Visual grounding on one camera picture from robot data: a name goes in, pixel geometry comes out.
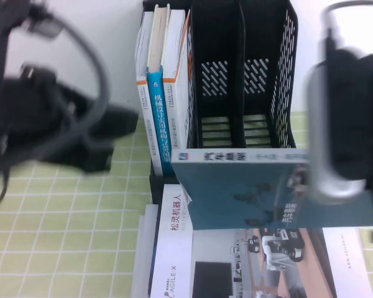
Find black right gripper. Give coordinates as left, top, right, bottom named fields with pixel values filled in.
left=326, top=46, right=373, bottom=245

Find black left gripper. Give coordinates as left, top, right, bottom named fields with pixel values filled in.
left=34, top=83, right=141, bottom=174

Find teal car book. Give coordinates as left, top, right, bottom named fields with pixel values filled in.
left=170, top=148, right=373, bottom=231

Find white book orange band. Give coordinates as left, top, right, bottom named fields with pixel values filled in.
left=134, top=11, right=163, bottom=175
left=160, top=8, right=195, bottom=151

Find blue spine book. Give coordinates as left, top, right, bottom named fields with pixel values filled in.
left=146, top=4, right=177, bottom=176

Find black plastic book holder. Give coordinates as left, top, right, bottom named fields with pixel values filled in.
left=142, top=0, right=299, bottom=205

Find green checked tablecloth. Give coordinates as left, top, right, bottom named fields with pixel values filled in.
left=0, top=110, right=373, bottom=298

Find AgileX robotics brochure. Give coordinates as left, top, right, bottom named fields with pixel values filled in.
left=147, top=183, right=373, bottom=298

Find thick gray cable loop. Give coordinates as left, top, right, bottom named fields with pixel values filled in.
left=27, top=6, right=111, bottom=141

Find gray camera cable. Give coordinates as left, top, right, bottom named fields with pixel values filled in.
left=321, top=0, right=373, bottom=52

